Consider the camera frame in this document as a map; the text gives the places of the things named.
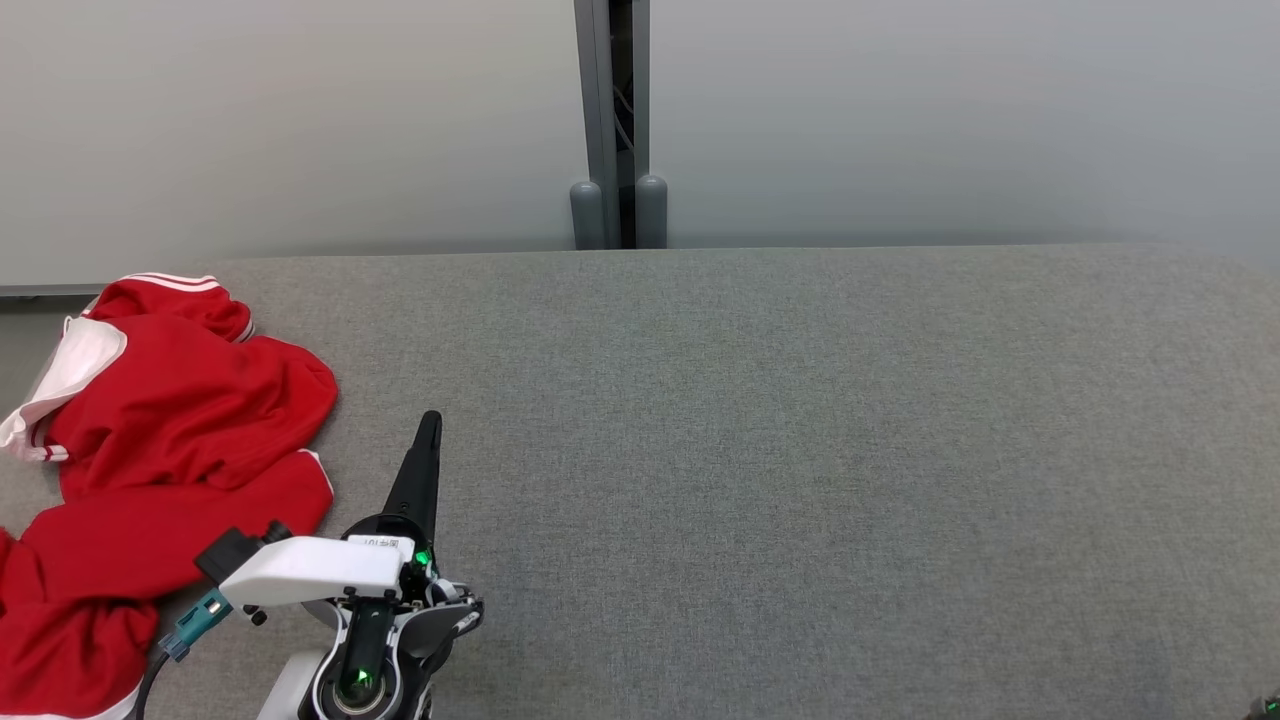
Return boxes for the grey rounded post cap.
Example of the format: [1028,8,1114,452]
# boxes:
[570,180,605,251]
[636,175,668,249]

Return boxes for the grey metal partition post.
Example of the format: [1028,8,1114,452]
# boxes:
[574,0,651,251]

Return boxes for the teal plug left camera cable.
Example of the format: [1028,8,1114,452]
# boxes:
[133,590,233,720]

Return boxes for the red shorts with white stripe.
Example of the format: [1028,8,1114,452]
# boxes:
[0,450,334,720]

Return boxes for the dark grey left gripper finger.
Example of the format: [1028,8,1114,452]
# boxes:
[383,411,443,546]

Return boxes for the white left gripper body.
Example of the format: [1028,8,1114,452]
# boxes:
[218,513,439,607]

